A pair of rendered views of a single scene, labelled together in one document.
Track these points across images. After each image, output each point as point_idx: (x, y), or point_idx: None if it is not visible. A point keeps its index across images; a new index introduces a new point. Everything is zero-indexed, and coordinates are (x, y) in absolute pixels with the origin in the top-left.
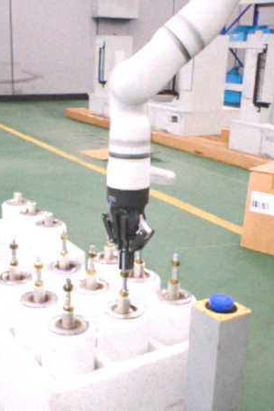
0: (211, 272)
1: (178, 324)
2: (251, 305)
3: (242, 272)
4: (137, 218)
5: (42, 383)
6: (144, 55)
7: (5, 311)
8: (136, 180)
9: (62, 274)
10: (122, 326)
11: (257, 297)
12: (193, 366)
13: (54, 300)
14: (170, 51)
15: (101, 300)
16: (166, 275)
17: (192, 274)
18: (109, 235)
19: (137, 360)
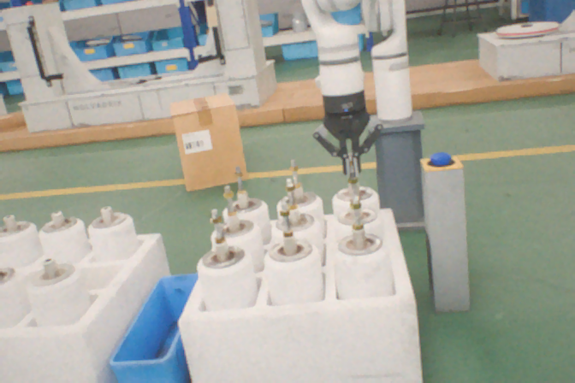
0: (207, 217)
1: (377, 211)
2: (278, 218)
3: (226, 204)
4: (369, 116)
5: (392, 303)
6: None
7: (244, 294)
8: (363, 79)
9: (249, 232)
10: (378, 225)
11: (270, 211)
12: (439, 222)
13: (304, 243)
14: None
15: (320, 226)
16: (180, 238)
17: (198, 226)
18: (329, 150)
19: (394, 250)
